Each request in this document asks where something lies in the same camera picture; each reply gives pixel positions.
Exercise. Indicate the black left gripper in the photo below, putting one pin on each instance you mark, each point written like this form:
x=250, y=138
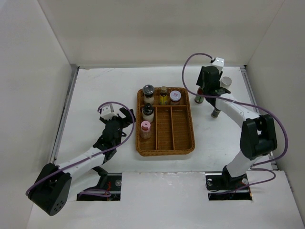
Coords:
x=128, y=117

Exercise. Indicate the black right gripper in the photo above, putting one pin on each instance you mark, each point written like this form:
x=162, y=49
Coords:
x=200, y=80

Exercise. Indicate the blue label salt shaker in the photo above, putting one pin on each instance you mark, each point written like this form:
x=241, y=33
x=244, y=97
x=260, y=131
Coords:
x=225, y=83

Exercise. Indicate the green label sauce bottle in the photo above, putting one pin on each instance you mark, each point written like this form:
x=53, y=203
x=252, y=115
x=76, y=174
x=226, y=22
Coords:
x=199, y=99

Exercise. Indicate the pink cap spice jar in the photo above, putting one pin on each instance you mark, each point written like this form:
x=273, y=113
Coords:
x=145, y=131

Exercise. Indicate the black top salt grinder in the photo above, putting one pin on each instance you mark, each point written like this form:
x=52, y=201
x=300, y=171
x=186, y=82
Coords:
x=148, y=113

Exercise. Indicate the black cap spice grinder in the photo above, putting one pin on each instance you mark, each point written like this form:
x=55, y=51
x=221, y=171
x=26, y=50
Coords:
x=215, y=113

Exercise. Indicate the white lid red label jar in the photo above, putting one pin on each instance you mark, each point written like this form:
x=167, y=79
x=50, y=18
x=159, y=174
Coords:
x=175, y=97

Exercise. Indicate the clear lid salt grinder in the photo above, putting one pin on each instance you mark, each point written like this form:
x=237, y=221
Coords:
x=148, y=91

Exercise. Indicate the yellow label oil bottle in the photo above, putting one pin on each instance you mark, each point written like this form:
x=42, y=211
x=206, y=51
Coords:
x=163, y=96

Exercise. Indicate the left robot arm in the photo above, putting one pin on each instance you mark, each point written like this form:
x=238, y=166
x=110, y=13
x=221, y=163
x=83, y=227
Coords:
x=51, y=189

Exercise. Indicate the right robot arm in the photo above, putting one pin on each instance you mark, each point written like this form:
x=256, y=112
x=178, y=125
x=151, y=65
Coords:
x=258, y=137

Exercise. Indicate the brown wicker tray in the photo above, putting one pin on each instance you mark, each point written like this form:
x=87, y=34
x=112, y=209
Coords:
x=171, y=129

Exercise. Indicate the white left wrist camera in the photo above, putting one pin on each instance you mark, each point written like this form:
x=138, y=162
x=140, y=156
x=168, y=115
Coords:
x=106, y=111

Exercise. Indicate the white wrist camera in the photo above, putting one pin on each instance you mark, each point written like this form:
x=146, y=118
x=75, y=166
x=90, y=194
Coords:
x=218, y=63
x=106, y=111

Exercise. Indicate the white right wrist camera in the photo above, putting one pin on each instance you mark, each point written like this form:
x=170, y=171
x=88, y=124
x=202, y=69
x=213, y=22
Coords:
x=218, y=63

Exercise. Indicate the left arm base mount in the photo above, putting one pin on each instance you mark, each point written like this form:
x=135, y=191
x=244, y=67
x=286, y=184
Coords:
x=106, y=188

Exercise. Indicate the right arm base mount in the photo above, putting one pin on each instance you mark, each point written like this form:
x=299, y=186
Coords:
x=223, y=187

